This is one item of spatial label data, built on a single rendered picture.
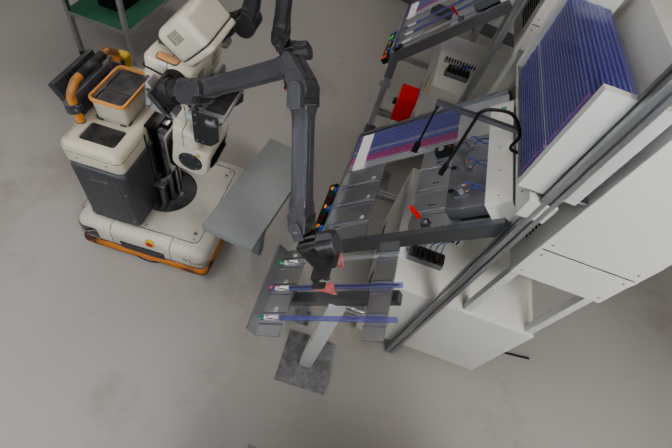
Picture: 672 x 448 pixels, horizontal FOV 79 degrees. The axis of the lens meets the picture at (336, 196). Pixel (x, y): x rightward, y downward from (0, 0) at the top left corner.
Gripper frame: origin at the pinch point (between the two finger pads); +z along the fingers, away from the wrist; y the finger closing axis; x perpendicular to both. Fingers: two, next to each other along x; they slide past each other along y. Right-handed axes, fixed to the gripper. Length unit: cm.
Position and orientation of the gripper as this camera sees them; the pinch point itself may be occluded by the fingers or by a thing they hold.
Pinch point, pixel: (337, 279)
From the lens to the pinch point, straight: 131.2
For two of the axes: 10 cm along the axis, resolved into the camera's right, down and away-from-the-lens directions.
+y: 2.2, -7.5, 6.2
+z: 4.9, 6.4, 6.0
